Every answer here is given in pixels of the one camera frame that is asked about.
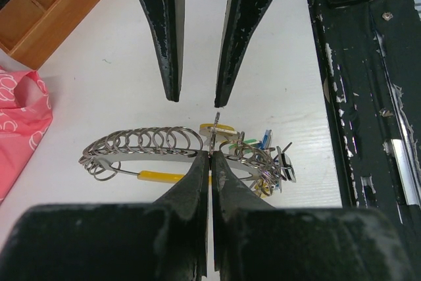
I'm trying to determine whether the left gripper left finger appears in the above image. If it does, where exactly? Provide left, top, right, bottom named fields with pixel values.
left=154, top=151, right=210, bottom=278

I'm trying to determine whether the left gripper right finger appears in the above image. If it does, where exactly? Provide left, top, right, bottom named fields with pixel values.
left=211, top=151, right=273, bottom=278

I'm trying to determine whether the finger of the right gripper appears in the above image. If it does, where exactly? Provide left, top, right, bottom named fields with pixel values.
left=139, top=0, right=186, bottom=101
left=214, top=0, right=273, bottom=107

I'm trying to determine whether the metal keyring with keys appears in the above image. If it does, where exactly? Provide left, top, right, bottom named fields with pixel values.
left=78, top=119, right=297, bottom=198

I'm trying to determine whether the pink crumpled cloth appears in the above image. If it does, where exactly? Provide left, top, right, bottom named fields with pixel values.
left=1, top=69, right=53, bottom=199

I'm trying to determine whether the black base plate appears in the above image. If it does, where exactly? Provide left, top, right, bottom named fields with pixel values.
left=301, top=0, right=421, bottom=216

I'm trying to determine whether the wooden compartment tray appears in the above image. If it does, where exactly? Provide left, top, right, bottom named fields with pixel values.
left=1, top=0, right=100, bottom=69

